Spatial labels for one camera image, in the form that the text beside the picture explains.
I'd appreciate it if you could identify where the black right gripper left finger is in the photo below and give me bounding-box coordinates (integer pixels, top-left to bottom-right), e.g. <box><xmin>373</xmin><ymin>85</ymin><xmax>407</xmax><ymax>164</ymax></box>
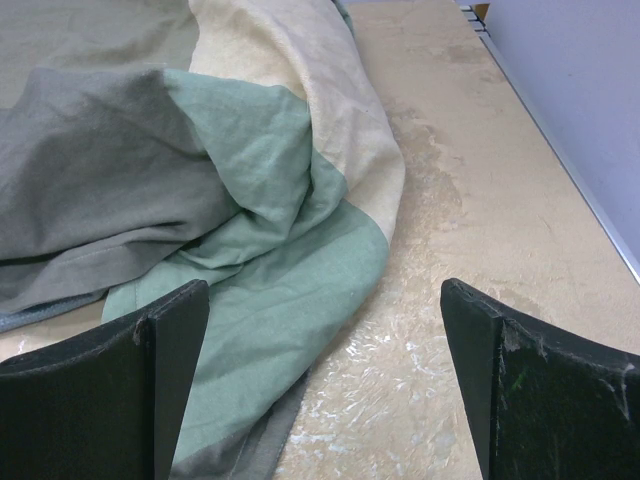
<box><xmin>1</xmin><ymin>280</ymin><xmax>209</xmax><ymax>479</ymax></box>

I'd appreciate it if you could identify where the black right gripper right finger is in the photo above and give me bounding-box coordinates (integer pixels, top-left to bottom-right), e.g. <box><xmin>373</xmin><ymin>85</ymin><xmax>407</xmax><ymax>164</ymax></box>
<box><xmin>440</xmin><ymin>278</ymin><xmax>639</xmax><ymax>479</ymax></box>

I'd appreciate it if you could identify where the aluminium table edge rail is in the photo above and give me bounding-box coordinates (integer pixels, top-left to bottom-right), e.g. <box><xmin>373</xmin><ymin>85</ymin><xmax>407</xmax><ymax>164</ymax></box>
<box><xmin>459</xmin><ymin>1</ymin><xmax>639</xmax><ymax>277</ymax></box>

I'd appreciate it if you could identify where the green grey patchwork pillowcase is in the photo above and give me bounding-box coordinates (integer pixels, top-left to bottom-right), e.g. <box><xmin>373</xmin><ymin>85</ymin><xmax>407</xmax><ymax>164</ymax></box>
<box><xmin>1</xmin><ymin>1</ymin><xmax>405</xmax><ymax>479</ymax></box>

